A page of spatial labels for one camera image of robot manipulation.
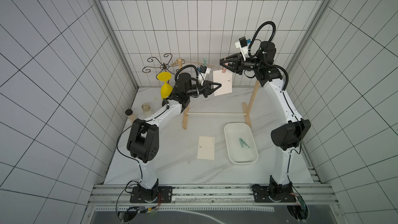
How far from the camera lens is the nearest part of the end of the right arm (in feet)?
2.09

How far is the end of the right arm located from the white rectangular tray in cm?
39

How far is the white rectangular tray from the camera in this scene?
0.87m

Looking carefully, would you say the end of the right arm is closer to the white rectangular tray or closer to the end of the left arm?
the end of the left arm
